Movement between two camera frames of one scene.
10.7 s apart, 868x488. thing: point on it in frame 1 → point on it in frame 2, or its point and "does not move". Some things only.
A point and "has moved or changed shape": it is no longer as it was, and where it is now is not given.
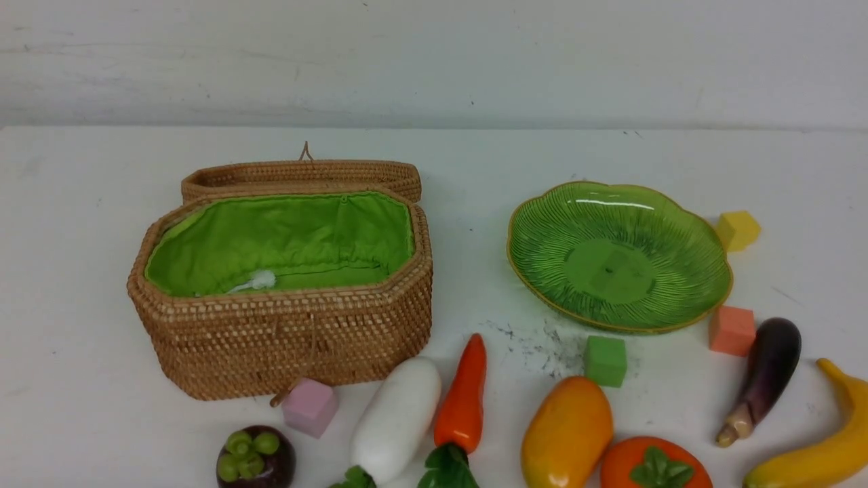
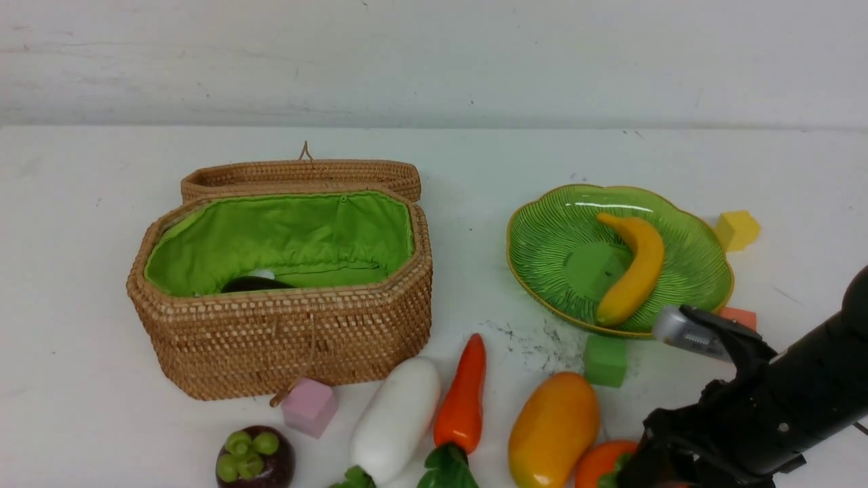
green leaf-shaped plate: [623, 257] does not move
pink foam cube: [310, 407] does not move
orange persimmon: [643, 461] has moved or changed shape
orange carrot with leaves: [459, 420] does not move
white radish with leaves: [392, 423] does not move
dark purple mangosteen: [256, 456] does not move
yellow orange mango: [568, 436] has moved or changed shape
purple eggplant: [776, 348] has moved or changed shape
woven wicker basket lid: [305, 173] does not move
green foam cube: [605, 360] does not move
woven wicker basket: [234, 295] does not move
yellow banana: [845, 454] → [640, 273]
